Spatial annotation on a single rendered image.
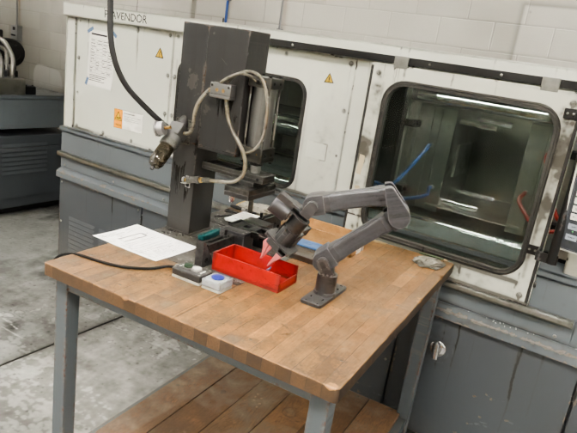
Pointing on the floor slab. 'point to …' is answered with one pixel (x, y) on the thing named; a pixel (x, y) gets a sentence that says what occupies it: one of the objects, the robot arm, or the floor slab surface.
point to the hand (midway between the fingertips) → (265, 259)
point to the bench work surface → (253, 343)
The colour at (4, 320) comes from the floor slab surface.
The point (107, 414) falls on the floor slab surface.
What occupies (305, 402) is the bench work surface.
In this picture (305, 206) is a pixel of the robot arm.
